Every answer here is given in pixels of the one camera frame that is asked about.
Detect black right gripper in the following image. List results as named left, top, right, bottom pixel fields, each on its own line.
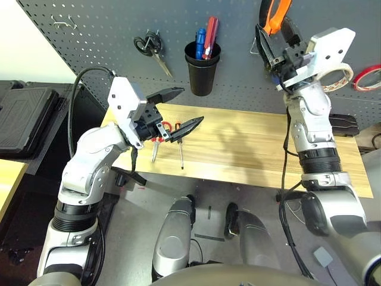
left=255, top=16, right=309, bottom=83

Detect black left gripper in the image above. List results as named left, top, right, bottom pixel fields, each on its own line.
left=135, top=86, right=205, bottom=144

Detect orange black pliers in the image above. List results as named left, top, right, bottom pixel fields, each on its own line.
left=258, top=0, right=294, bottom=36

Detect black orange screwdriver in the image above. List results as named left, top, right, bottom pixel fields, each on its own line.
left=175, top=122, right=185, bottom=170

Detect red handled scissors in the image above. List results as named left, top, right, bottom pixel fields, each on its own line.
left=151, top=120, right=182, bottom=164

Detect white tape roll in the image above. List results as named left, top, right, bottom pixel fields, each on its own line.
left=320, top=62, right=354, bottom=93

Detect dark grey pegboard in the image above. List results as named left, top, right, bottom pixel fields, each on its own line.
left=16, top=0, right=381, bottom=129

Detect black cup holder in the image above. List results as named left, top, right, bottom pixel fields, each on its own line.
left=183, top=41, right=222, bottom=97

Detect silver scissors peg hook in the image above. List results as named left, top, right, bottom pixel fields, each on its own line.
left=144, top=29, right=160, bottom=48

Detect red tape roll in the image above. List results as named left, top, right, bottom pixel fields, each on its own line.
left=353, top=64, right=381, bottom=92

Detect black left robot foot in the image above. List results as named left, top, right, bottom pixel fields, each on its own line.
left=184, top=194, right=197, bottom=224

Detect black robot foot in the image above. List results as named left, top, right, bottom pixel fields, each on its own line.
left=224, top=202, right=241, bottom=239
left=184, top=194, right=197, bottom=224

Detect black right robot foot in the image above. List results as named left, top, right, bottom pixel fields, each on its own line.
left=224, top=202, right=241, bottom=239

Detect silver left robot leg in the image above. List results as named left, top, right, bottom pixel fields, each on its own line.
left=151, top=198, right=194, bottom=282

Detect silver robot leg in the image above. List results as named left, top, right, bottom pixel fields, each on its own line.
left=151, top=198, right=194, bottom=282
left=232, top=208, right=282, bottom=271

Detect long dark floor tape strip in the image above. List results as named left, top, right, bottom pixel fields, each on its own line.
left=195, top=234, right=226, bottom=242

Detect silver double peg hook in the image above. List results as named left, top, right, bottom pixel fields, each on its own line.
left=50, top=14, right=79, bottom=30

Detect silver right robot leg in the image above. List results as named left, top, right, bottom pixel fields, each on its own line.
left=232, top=208, right=282, bottom=271

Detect large black equipment case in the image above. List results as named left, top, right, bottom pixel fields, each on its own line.
left=0, top=79, right=78, bottom=156

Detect grey robot torso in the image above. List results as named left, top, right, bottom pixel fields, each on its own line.
left=28, top=263, right=328, bottom=286

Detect light wooden side table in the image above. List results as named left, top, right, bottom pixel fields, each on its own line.
left=0, top=159, right=28, bottom=223

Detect silver wire pliers hook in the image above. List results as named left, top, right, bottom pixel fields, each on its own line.
left=249, top=37, right=263, bottom=56

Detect black handled scissors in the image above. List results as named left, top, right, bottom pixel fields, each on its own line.
left=133, top=29, right=174, bottom=78

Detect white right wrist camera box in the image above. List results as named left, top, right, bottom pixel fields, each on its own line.
left=275, top=27, right=357, bottom=92

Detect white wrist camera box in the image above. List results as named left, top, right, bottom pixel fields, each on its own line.
left=107, top=76, right=148, bottom=148
left=275, top=27, right=357, bottom=92

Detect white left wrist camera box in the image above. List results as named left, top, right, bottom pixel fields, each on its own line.
left=107, top=76, right=148, bottom=148

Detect red handled screwdriver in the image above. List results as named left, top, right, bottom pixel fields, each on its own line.
left=202, top=16, right=220, bottom=60

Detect blue handled screwdriver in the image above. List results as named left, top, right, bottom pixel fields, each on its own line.
left=195, top=27, right=207, bottom=60

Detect black table leg bracket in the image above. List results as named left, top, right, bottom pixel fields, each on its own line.
left=276, top=190, right=304, bottom=203
left=111, top=166, right=147, bottom=186

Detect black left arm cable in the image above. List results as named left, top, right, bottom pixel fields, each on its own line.
left=67, top=67, right=117, bottom=161

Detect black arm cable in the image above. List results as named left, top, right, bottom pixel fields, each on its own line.
left=279, top=104, right=313, bottom=279
left=67, top=67, right=117, bottom=161

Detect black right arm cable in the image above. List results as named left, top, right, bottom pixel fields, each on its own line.
left=279, top=104, right=313, bottom=279

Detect black background cable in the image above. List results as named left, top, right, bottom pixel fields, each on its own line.
left=370, top=130, right=381, bottom=150

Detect black floor cable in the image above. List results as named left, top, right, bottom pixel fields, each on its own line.
left=190, top=238, right=205, bottom=265

